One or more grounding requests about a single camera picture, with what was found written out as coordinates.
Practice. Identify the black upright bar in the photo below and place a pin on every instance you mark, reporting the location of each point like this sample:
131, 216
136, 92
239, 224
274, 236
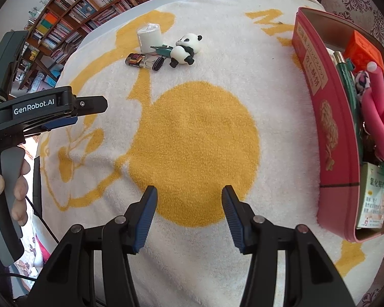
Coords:
37, 182

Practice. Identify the pink knotted foam toy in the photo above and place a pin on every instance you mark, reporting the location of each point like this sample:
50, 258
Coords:
379, 115

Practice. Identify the white and yellow towel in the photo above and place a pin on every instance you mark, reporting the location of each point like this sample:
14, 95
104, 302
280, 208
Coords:
195, 134

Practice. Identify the wooden bookshelf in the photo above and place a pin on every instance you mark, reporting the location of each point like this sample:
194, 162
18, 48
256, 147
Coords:
99, 12

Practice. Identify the small dark orange cube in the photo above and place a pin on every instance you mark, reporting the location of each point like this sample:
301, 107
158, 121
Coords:
361, 51

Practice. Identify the white tape roll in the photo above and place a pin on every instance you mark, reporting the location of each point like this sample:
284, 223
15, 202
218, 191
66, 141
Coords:
150, 40

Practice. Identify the person's left hand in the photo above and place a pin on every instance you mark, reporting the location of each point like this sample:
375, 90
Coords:
19, 204

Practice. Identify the rows of books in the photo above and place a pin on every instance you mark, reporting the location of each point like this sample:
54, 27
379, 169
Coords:
83, 6

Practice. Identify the red tin box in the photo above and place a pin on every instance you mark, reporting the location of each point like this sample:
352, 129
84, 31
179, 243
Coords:
326, 118

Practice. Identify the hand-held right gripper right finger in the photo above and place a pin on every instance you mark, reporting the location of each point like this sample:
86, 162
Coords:
235, 224

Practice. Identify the printed lighter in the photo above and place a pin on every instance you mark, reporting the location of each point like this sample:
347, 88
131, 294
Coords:
134, 60

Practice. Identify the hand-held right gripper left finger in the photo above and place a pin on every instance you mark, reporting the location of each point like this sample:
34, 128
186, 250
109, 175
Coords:
144, 224

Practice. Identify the green white medicine box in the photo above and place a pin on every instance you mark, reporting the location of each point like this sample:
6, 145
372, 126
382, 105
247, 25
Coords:
372, 195

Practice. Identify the pink printed blanket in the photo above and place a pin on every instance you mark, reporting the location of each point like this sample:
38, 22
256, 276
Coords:
41, 252

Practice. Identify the small black oval clip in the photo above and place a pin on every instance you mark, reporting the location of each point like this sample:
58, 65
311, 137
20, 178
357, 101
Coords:
158, 64

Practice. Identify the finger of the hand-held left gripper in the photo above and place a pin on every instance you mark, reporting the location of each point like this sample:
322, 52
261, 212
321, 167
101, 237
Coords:
91, 105
64, 122

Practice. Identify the panda figure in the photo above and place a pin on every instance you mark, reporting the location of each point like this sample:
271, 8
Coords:
182, 54

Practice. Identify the dark green pen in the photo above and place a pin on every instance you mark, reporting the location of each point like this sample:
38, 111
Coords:
347, 76

